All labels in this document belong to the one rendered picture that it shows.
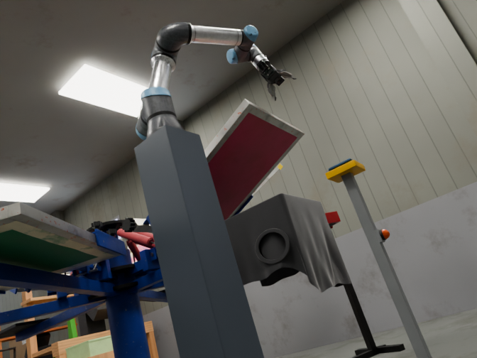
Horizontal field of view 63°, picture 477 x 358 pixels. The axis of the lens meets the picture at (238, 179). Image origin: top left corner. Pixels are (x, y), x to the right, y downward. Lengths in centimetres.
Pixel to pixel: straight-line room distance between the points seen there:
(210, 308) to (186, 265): 16
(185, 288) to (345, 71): 421
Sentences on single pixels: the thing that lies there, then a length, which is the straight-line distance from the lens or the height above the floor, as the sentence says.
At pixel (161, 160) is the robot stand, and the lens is 137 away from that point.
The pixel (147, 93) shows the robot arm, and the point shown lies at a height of 139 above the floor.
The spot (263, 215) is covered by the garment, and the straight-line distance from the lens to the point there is 168.
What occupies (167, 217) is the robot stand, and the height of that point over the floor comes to 89.
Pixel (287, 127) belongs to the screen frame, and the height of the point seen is 135.
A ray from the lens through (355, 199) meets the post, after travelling 161.
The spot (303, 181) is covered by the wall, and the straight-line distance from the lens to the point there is 502.
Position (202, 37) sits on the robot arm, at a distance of 189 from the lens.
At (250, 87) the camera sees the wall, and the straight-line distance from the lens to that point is 580.
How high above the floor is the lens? 49
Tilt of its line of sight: 20 degrees up
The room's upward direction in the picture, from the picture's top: 18 degrees counter-clockwise
